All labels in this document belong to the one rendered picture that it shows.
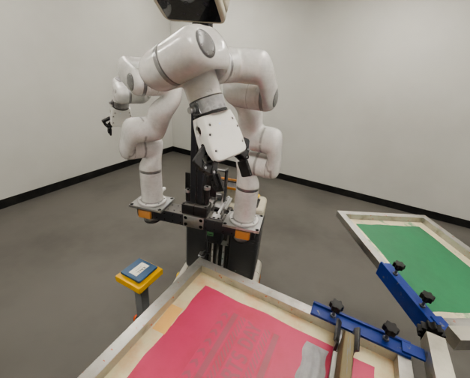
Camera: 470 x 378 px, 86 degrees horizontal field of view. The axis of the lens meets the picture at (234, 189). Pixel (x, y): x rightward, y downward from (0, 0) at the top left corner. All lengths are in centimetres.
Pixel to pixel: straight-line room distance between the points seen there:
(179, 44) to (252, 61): 26
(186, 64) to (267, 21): 416
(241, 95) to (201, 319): 74
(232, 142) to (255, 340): 64
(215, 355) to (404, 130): 389
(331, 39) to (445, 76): 149
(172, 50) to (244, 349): 82
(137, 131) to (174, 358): 74
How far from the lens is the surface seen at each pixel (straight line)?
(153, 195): 118
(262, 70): 68
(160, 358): 91
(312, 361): 94
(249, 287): 103
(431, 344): 106
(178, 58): 47
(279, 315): 101
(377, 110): 425
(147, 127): 101
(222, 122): 55
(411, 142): 434
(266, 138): 88
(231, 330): 95
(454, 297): 146
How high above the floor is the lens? 173
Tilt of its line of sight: 25 degrees down
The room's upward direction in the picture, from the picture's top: 5 degrees clockwise
